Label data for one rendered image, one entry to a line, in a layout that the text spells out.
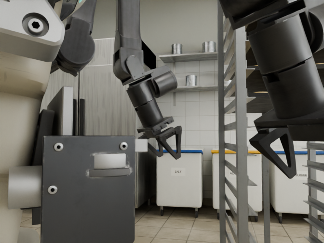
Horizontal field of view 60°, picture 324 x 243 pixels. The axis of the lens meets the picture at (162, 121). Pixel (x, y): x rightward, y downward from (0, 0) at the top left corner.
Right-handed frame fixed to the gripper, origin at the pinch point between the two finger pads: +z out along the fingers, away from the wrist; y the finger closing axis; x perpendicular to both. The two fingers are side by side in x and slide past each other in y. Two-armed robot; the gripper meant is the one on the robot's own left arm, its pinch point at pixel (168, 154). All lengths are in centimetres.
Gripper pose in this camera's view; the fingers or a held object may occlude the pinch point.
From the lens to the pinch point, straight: 73.4
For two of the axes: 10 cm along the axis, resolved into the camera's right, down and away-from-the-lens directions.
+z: 4.1, 9.0, 1.4
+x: -8.0, 4.3, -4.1
